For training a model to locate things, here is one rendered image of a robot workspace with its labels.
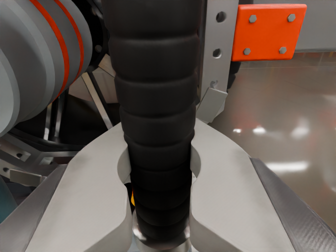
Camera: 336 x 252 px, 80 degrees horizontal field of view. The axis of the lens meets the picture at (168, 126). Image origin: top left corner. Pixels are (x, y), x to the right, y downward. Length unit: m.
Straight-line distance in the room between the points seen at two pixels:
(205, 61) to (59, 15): 0.19
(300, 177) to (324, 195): 0.14
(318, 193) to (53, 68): 1.34
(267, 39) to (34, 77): 0.28
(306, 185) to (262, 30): 1.17
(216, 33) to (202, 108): 0.11
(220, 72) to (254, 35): 0.06
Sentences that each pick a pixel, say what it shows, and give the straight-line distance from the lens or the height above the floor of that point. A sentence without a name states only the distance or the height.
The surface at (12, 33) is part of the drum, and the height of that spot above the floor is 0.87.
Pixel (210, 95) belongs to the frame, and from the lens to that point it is 0.32.
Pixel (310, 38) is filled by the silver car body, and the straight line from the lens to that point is 0.81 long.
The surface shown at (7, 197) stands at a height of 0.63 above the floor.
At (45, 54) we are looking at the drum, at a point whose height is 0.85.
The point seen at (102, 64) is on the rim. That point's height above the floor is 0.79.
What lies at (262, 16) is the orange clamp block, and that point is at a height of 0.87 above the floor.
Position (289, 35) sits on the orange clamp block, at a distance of 0.34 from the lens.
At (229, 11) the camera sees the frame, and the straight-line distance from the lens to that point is 0.30.
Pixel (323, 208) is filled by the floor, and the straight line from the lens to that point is 1.33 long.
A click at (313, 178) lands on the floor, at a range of 1.48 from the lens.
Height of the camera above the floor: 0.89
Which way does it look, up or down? 31 degrees down
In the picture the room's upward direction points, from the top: 1 degrees counter-clockwise
